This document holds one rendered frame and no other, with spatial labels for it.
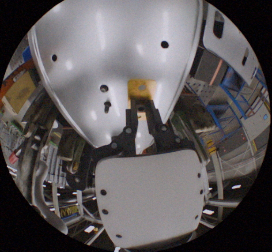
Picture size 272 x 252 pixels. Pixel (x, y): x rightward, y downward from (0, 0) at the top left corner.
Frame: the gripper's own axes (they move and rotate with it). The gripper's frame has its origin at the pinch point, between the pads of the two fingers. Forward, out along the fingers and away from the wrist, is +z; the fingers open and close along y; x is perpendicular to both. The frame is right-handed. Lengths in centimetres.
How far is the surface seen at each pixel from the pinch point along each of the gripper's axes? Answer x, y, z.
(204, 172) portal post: -312, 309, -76
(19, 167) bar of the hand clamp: 1.7, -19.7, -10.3
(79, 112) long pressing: -1.5, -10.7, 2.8
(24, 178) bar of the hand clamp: 0.1, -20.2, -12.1
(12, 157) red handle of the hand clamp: 0.8, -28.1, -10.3
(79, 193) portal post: -356, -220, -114
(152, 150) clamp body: -38.1, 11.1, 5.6
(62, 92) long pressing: 3.2, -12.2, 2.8
